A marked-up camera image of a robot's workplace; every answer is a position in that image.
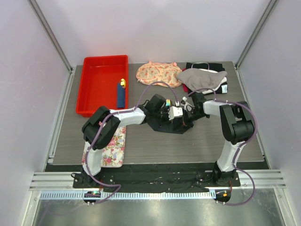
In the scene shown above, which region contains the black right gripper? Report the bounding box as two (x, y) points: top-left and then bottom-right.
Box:
(174, 108), (207, 132)

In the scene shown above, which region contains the iridescent rainbow fork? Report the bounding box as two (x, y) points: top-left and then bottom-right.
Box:
(166, 99), (171, 107)

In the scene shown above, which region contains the dark navy paper napkin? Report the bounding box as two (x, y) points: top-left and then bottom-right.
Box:
(146, 117), (194, 134)

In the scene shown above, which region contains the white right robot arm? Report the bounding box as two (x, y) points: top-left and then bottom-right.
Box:
(187, 92), (257, 186)

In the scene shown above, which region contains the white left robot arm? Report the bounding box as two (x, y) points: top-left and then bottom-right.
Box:
(82, 94), (173, 188)

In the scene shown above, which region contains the grey cloth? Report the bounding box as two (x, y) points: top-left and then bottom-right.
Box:
(176, 68), (227, 91)

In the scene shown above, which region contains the white cloth with print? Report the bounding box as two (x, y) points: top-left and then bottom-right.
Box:
(202, 77), (228, 95)

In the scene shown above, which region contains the orange patterned cloth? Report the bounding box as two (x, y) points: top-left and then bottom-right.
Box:
(136, 61), (182, 88)

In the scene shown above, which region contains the black cloth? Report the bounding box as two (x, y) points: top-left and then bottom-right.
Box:
(185, 62), (225, 72)

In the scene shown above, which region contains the floral rectangular tray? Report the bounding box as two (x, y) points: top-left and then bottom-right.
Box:
(87, 127), (127, 171)

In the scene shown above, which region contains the red plastic bin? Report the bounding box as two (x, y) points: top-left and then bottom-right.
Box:
(76, 55), (129, 117)

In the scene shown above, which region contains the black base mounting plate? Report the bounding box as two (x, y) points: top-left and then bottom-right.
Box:
(44, 162), (241, 192)

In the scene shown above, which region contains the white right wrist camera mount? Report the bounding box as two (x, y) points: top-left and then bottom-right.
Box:
(181, 97), (193, 111)

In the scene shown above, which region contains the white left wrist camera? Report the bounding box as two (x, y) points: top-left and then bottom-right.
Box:
(168, 106), (183, 121)

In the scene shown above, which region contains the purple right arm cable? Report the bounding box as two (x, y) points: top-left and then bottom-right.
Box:
(186, 88), (258, 207)

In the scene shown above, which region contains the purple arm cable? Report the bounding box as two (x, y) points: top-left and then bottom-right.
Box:
(186, 88), (258, 207)
(84, 81), (180, 204)

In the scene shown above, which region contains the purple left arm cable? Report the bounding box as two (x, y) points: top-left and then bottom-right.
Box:
(84, 81), (180, 204)

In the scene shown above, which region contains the white slotted cable duct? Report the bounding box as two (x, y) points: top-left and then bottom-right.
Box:
(40, 190), (216, 200)

